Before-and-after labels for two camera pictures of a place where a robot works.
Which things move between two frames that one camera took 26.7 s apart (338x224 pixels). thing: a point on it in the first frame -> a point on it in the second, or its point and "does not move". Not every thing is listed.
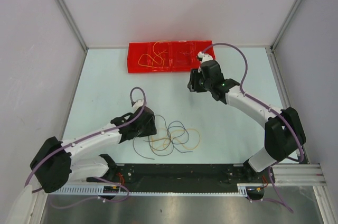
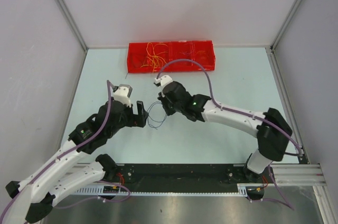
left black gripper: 150,130 -> 138,119
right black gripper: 193,85 -> 163,99
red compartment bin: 165,56 does not move
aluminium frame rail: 298,174 does not move
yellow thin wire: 152,65 -> 161,53
